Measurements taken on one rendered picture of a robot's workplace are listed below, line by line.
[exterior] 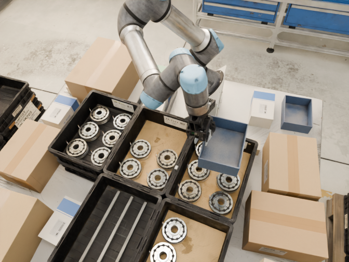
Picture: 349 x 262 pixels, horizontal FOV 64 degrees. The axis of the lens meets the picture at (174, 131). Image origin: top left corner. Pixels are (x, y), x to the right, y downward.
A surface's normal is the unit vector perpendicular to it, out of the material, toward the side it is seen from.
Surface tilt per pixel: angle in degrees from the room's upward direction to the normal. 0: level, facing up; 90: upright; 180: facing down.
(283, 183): 0
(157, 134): 0
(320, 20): 90
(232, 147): 1
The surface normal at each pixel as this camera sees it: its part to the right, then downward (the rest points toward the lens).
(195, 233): -0.04, -0.55
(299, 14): -0.31, 0.80
